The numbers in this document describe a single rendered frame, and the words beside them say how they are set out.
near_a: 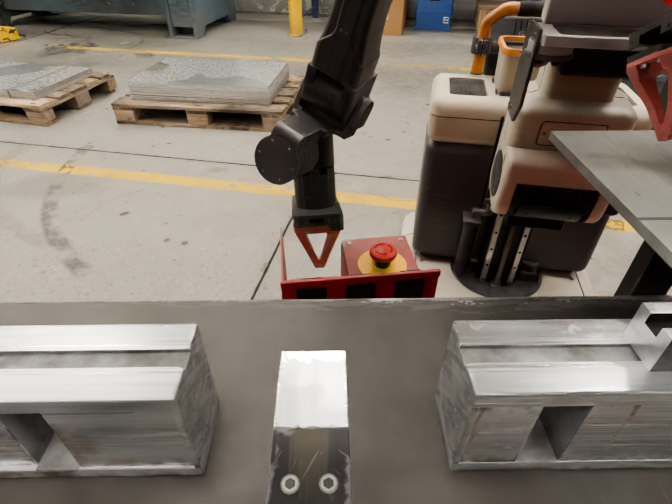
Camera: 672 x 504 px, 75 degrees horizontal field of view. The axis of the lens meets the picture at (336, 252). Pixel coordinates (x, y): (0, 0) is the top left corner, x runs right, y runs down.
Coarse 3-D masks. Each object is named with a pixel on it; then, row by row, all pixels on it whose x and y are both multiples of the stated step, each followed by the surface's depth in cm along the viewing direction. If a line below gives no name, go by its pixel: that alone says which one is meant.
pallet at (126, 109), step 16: (288, 80) 337; (128, 96) 312; (288, 96) 311; (128, 112) 299; (192, 112) 293; (208, 112) 296; (240, 112) 289; (256, 112) 287; (272, 112) 286; (288, 112) 318; (208, 128) 299; (224, 128) 297; (240, 128) 296; (256, 128) 294; (272, 128) 292
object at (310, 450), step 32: (288, 352) 24; (320, 352) 24; (288, 384) 22; (320, 384) 22; (288, 416) 21; (320, 416) 21; (288, 448) 19; (320, 448) 19; (288, 480) 18; (320, 480) 18
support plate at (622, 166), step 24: (576, 144) 45; (600, 144) 45; (624, 144) 45; (648, 144) 45; (576, 168) 43; (600, 168) 41; (624, 168) 41; (648, 168) 41; (600, 192) 39; (624, 192) 38; (648, 192) 38; (624, 216) 36; (648, 216) 35; (648, 240) 33
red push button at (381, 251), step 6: (372, 246) 63; (378, 246) 63; (384, 246) 63; (390, 246) 63; (372, 252) 62; (378, 252) 62; (384, 252) 62; (390, 252) 62; (396, 252) 62; (372, 258) 62; (378, 258) 61; (384, 258) 61; (390, 258) 61; (378, 264) 63; (384, 264) 63
